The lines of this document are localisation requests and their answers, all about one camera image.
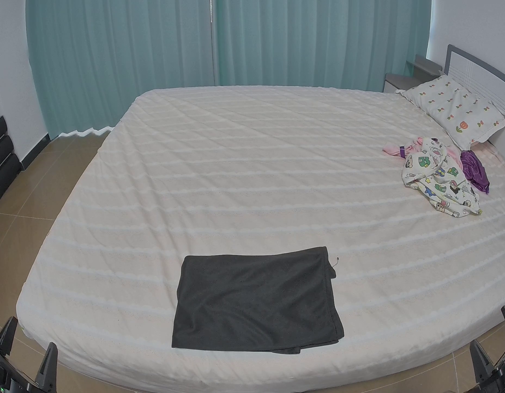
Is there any pink garment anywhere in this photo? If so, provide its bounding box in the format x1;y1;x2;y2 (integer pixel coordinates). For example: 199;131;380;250
383;137;462;167

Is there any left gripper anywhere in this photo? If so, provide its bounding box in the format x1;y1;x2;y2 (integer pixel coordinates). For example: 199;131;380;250
0;317;58;393

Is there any black chest of drawers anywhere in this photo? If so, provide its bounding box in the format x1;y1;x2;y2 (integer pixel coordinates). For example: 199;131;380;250
0;116;22;212

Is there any purple garment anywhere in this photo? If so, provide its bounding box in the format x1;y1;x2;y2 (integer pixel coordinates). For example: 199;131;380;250
460;150;490;195

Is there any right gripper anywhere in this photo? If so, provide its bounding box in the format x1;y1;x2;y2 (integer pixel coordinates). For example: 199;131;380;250
467;305;505;393

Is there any bed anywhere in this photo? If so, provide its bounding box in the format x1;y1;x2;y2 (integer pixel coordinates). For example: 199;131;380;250
16;44;505;393

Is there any blue-green curtain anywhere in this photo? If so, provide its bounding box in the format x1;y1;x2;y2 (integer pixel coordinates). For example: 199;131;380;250
215;0;433;93
27;0;215;138

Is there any black T-shirt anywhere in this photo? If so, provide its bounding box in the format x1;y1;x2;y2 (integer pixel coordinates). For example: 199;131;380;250
172;246;345;355

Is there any grey bedside table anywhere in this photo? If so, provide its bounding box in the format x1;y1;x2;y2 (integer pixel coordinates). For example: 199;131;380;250
384;54;443;93

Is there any white printed pillow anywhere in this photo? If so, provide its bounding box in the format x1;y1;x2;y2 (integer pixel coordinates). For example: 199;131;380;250
396;75;505;150

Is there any white printed pyjama top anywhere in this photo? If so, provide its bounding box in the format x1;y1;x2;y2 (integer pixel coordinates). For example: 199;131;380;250
402;138;483;219

